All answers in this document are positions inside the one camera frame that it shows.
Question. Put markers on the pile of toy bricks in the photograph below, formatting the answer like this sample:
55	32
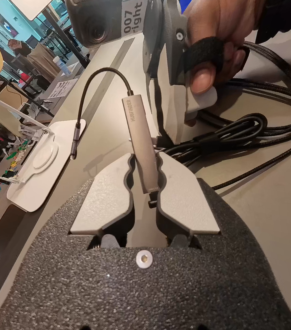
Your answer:
19	154

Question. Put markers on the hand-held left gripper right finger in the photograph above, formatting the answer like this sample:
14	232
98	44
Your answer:
186	203

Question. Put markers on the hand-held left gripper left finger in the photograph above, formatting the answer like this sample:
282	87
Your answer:
104	203

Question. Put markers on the grey usb hub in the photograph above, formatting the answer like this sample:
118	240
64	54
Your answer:
140	134

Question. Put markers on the black stand pole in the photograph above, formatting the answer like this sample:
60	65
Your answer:
67	36

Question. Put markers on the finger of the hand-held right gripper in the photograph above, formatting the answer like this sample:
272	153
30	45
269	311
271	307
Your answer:
172	116

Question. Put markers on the white bottle with blue label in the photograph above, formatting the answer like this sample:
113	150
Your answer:
63	67

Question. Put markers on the white paper sheet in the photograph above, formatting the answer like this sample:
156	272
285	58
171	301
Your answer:
63	89

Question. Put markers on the studio light panel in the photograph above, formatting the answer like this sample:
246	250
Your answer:
32	7

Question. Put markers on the white board stand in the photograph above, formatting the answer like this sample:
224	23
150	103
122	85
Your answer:
39	180

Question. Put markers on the person's right hand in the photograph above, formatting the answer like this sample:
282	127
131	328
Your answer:
225	18

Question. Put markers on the brown cardboard box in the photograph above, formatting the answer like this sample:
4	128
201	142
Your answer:
45	59

